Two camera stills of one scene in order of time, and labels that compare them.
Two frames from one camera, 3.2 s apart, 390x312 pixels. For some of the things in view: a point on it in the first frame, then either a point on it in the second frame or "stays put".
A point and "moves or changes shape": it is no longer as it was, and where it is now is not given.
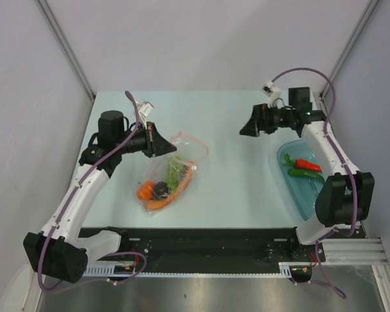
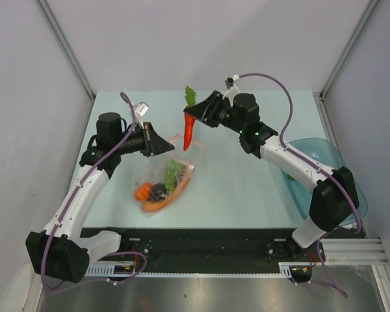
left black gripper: (156, 145) stays put
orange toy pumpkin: (145, 192) stays put
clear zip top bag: (169, 174) stays put
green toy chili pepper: (307, 173) moves or changes shape
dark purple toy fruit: (161, 190) stays put
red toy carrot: (301, 164) moves or changes shape
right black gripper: (260, 121) → (207, 110)
